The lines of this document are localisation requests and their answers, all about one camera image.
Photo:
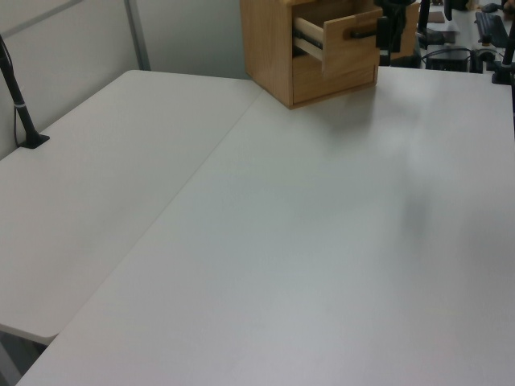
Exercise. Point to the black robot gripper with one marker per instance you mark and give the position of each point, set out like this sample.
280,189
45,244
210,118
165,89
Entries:
396,3

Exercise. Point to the open wooden drawer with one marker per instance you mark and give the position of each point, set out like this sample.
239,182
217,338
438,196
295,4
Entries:
349,45

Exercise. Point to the closed wooden drawer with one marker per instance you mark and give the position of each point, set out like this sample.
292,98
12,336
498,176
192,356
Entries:
334,82

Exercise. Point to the wooden drawer cabinet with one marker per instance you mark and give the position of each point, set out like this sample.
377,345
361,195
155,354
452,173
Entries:
267,40

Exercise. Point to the black base block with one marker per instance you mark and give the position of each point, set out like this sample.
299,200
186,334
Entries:
402,60

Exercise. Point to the black monitor stand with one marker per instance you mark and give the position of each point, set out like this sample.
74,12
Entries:
431,34

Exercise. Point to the black equipment box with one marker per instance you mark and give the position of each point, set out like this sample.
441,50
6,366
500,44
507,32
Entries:
448,58

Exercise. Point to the black keyboard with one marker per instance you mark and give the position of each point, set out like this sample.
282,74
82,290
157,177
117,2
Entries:
491,26

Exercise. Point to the black clamp-mounted pole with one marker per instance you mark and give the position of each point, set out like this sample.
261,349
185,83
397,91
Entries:
507,48

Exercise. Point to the grey metal partition post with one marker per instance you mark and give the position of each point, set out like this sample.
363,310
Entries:
137,34

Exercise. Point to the black camera stand pole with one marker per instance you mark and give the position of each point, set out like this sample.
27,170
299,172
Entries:
18,100

